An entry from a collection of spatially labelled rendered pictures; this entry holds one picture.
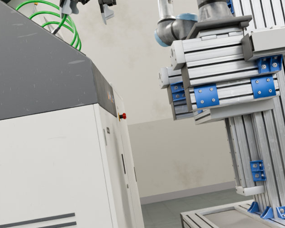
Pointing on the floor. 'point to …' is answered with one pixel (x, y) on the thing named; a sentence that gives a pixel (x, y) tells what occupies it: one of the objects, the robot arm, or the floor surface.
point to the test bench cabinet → (51, 171)
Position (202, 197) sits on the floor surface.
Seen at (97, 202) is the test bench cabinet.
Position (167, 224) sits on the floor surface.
